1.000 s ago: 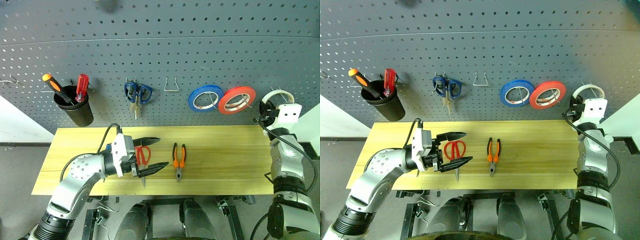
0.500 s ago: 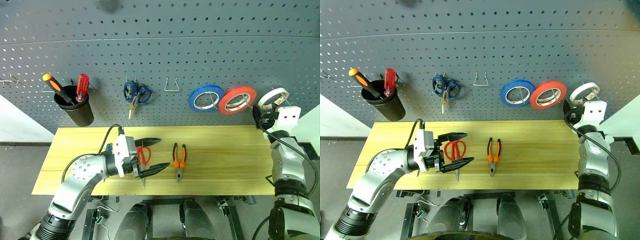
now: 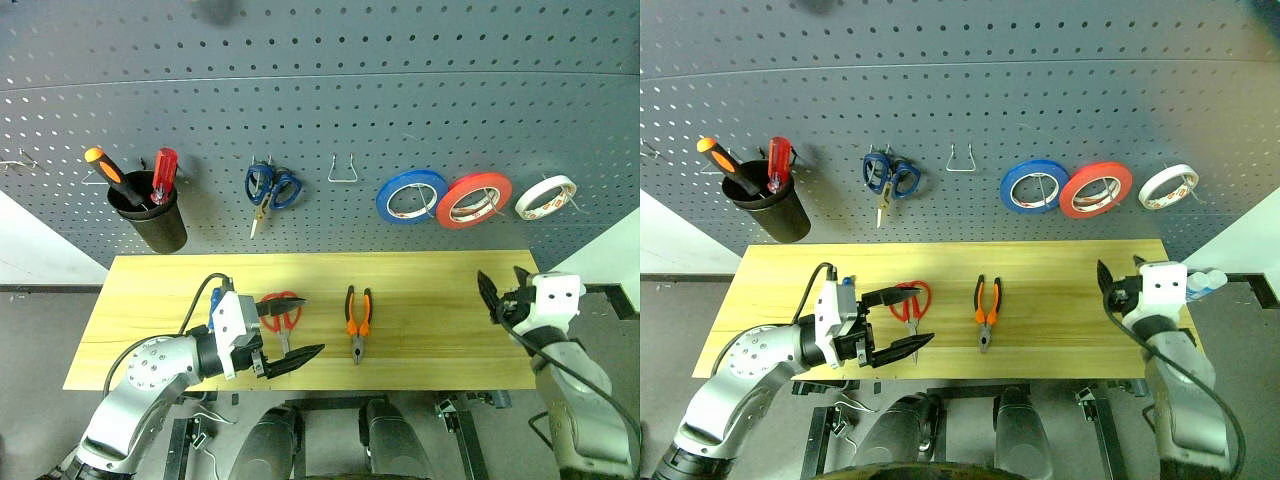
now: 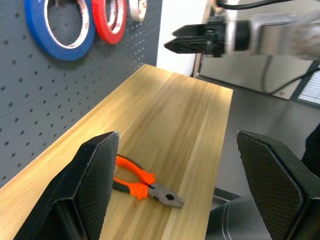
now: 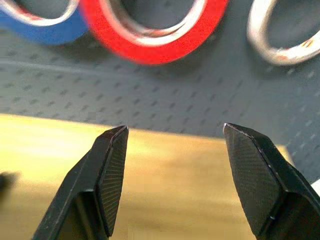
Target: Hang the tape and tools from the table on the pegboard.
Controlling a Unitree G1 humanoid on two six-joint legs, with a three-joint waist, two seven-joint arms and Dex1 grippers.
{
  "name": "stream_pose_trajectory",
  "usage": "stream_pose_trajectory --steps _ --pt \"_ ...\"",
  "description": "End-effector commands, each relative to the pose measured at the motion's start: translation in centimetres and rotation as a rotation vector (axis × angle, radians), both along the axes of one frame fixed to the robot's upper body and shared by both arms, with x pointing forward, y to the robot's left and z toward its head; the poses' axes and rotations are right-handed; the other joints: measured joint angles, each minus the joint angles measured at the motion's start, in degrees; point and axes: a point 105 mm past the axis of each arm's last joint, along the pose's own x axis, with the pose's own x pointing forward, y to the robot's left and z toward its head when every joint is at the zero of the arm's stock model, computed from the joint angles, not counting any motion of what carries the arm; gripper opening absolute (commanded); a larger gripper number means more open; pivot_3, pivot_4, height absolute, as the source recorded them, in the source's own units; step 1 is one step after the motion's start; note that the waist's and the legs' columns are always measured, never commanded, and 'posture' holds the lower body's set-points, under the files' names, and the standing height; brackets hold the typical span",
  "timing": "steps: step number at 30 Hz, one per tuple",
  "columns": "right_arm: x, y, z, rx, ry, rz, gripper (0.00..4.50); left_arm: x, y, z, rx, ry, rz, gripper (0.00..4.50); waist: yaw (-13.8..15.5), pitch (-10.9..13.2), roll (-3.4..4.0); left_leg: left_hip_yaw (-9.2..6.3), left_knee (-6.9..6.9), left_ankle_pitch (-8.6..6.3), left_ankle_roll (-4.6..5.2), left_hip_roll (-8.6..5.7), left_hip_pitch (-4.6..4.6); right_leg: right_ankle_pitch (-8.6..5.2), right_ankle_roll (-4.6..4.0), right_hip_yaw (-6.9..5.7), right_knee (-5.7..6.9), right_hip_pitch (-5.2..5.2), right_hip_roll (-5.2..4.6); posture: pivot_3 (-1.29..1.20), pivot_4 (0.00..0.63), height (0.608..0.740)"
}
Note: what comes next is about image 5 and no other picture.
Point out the grey metal pegboard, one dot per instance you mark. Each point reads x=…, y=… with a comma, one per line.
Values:
x=150, y=95

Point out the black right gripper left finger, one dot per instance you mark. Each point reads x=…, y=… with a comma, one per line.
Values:
x=85, y=180

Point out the white tape roll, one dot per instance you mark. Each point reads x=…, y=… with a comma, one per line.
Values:
x=257, y=42

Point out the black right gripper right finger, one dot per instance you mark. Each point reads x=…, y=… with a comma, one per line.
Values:
x=270, y=185

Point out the blue tape roll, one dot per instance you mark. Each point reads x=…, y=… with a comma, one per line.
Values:
x=50, y=35

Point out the red tape roll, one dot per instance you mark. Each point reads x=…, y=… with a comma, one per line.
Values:
x=125, y=45

